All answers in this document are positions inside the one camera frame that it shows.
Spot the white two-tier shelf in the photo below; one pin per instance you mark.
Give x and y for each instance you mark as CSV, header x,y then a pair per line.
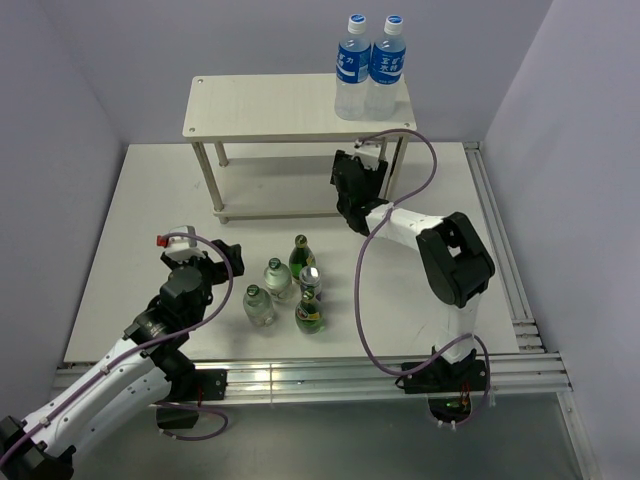
x,y
265,143

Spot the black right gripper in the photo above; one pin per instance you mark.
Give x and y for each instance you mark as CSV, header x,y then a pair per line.
x,y
376,177

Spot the clear glass bottle rear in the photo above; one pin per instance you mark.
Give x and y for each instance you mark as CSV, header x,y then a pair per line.
x,y
278,281

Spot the blue label water bottle right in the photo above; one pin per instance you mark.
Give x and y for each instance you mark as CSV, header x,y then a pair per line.
x,y
385,69

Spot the clear glass bottle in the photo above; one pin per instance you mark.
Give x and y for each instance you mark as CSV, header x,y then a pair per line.
x,y
258,306
278,281

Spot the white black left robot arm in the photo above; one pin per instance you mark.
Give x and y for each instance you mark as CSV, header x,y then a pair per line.
x,y
146,358

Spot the green glass bottle front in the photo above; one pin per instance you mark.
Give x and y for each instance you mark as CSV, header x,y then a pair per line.
x,y
308,313

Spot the clear glass bottle front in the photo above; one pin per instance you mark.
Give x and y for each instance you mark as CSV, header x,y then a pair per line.
x,y
258,306

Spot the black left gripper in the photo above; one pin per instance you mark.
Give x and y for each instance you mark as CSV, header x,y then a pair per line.
x,y
219,268

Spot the blue silver drink can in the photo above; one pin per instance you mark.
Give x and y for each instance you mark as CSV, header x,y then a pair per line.
x,y
310,279

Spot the blue label water bottle left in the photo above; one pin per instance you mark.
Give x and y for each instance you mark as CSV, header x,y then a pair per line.
x,y
352,69

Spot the aluminium rail frame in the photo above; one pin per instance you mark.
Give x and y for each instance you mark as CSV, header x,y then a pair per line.
x,y
161,185

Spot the green glass bottle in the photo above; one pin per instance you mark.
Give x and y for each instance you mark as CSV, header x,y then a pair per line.
x,y
301,256
308,313

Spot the green glass bottle rear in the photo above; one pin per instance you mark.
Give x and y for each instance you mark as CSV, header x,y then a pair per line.
x,y
301,256

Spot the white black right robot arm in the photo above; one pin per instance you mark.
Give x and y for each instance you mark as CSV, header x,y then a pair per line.
x,y
457,264

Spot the blue label water bottle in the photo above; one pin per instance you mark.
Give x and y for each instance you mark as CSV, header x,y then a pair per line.
x,y
352,69
385,69

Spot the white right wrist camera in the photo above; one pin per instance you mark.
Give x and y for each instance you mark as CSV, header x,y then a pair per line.
x,y
372,154

